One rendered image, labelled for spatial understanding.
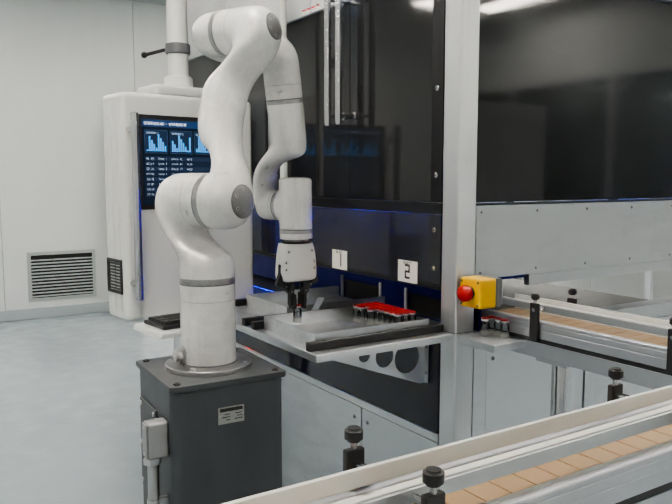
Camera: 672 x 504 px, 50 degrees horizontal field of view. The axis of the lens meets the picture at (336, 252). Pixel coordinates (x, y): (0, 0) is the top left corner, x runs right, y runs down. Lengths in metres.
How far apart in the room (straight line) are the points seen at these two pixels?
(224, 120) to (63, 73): 5.59
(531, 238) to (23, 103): 5.63
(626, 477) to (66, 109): 6.51
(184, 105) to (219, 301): 1.11
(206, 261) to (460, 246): 0.65
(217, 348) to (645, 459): 0.91
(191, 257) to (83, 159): 5.58
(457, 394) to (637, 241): 0.81
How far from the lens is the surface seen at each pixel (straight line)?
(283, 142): 1.76
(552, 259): 2.06
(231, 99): 1.58
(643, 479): 0.98
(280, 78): 1.75
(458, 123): 1.80
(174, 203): 1.55
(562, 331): 1.74
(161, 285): 2.48
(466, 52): 1.83
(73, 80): 7.12
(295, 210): 1.78
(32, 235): 7.00
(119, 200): 2.44
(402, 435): 2.08
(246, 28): 1.59
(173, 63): 2.59
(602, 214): 2.21
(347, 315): 2.01
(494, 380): 1.96
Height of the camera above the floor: 1.27
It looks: 6 degrees down
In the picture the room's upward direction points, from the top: straight up
